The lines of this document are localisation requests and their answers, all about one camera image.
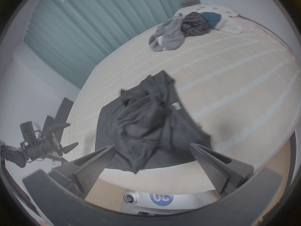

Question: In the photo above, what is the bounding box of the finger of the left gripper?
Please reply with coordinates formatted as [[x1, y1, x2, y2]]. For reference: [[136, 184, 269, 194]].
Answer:
[[62, 142, 79, 154], [49, 123, 71, 130]]

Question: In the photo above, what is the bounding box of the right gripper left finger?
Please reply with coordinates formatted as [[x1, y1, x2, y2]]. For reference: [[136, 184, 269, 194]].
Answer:
[[50, 145, 116, 194]]

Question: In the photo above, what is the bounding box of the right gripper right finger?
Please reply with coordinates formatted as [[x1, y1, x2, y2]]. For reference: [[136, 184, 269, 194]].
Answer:
[[190, 143, 253, 199]]

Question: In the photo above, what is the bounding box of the black T-shirt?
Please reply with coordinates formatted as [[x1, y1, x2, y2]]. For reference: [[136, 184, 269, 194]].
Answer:
[[95, 70, 212, 174]]

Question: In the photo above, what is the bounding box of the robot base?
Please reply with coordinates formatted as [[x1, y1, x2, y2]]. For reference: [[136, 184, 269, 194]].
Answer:
[[122, 188, 212, 215]]

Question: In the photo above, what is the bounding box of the black chest of drawers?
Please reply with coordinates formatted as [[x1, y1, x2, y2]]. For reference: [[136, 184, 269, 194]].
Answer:
[[43, 97, 75, 139]]

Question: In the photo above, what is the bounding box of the blue-green curtain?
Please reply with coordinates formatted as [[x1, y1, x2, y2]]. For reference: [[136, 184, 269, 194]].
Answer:
[[24, 0, 107, 89], [50, 0, 195, 68]]

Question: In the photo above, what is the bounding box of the bed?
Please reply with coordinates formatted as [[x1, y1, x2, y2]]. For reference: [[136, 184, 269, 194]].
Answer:
[[68, 0, 299, 212]]

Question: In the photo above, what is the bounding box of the grey garment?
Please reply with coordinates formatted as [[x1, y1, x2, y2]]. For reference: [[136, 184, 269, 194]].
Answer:
[[149, 13, 185, 52]]

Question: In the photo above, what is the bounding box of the white garment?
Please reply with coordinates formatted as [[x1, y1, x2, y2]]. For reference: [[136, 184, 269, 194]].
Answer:
[[213, 15, 244, 34]]

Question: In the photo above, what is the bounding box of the black printed garment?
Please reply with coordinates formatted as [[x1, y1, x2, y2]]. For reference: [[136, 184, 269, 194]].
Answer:
[[181, 11, 211, 38]]

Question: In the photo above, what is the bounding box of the dark blue garment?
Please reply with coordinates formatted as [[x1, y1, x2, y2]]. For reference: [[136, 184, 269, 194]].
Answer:
[[201, 12, 222, 30]]

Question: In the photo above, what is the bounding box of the white printed pillow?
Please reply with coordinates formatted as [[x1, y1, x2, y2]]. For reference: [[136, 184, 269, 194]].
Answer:
[[174, 5, 240, 18]]

